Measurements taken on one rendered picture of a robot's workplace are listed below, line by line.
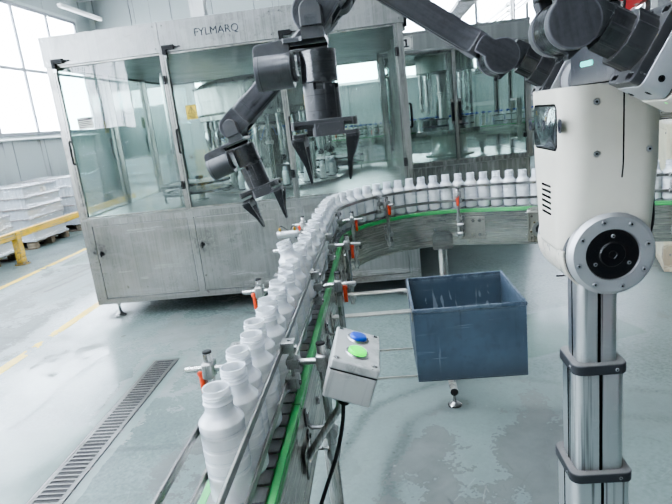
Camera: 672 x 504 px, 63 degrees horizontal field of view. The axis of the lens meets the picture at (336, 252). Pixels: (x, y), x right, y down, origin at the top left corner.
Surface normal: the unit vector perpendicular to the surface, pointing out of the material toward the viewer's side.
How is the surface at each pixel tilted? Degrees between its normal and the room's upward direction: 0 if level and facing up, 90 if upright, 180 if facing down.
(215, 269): 90
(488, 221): 90
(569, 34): 90
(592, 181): 101
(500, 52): 90
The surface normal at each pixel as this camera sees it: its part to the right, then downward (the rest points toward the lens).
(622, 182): -0.04, 0.42
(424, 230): 0.05, 0.22
